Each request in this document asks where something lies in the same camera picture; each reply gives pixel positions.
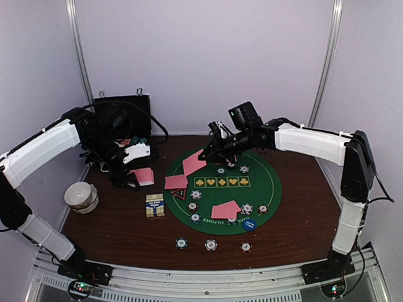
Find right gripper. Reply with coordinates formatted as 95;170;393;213
198;128;253;164

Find red-backed card deck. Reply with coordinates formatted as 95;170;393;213
129;167;155;187

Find dealt red card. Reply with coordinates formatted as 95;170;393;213
220;200;241;218
210;205;239;219
164;174;188;189
170;181;188;189
182;149;207;176

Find green chip mat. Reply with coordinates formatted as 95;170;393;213
227;218;237;226
190;213;202;223

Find blue small blind button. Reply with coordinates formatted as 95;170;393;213
242;219;258;232

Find green chip stack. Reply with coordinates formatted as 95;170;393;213
175;238;188;249

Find blue white chip stack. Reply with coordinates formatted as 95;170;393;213
204;239;218;251

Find red black chip stack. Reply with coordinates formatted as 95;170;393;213
240;242;253;253

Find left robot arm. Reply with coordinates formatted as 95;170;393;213
1;100;157;279

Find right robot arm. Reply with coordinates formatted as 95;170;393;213
198;118;379;278

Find black poker case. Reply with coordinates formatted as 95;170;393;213
91;96;154;171

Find card deck in case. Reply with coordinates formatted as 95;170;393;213
115;139;131;147

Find scalloped white bowl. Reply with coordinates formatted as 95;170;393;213
69;184;99;215

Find teal chips in case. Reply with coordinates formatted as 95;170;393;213
131;137;147;145

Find gold card box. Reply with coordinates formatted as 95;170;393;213
145;193;165;218

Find white ceramic bowl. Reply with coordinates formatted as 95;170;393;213
64;182;91;206

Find round green poker mat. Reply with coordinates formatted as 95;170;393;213
163;152;282;236

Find triangular all-in marker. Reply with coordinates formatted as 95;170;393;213
171;188;186;201

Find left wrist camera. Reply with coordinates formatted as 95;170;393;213
123;143;150;164

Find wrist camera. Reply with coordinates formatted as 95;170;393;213
123;143;150;164
228;101;263;131

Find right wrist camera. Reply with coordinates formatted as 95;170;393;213
228;101;263;131

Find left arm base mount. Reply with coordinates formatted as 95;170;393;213
57;262;113;286

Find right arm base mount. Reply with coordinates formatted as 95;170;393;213
301;260;356;285

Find aluminium front rail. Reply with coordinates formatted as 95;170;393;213
22;247;392;301

